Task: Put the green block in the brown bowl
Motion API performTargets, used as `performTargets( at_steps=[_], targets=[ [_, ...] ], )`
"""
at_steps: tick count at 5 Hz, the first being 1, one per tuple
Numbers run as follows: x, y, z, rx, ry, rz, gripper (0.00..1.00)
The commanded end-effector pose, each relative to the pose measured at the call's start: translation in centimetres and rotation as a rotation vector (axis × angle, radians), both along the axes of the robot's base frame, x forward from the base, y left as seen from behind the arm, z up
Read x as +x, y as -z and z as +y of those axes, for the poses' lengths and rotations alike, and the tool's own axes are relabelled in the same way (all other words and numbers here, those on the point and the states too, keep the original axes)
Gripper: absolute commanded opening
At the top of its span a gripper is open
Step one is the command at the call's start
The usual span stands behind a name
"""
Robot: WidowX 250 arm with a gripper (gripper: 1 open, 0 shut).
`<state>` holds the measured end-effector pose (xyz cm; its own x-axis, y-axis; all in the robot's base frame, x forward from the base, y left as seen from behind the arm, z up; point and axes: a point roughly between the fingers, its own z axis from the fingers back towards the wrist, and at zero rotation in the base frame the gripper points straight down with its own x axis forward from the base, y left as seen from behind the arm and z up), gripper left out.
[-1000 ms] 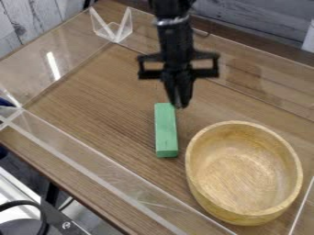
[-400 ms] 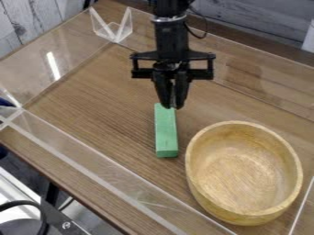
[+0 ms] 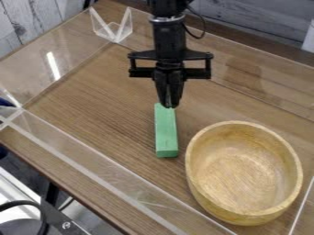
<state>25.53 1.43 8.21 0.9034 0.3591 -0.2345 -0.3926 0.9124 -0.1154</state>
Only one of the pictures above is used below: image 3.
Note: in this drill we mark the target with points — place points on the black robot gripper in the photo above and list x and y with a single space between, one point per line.
171 58

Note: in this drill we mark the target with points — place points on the green rectangular block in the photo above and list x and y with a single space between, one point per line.
165 134

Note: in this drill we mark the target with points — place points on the light wooden bowl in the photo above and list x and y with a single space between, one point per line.
244 173

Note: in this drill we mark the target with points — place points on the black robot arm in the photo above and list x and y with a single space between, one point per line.
172 8

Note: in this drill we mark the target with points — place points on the black table leg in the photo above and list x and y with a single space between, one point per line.
52 194

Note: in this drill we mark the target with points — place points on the clear acrylic corner bracket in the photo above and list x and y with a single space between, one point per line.
113 32

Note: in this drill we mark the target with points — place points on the clear acrylic enclosure wall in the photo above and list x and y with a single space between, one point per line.
79 122

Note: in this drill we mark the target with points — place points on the black metal clamp bracket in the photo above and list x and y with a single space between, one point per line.
60 224

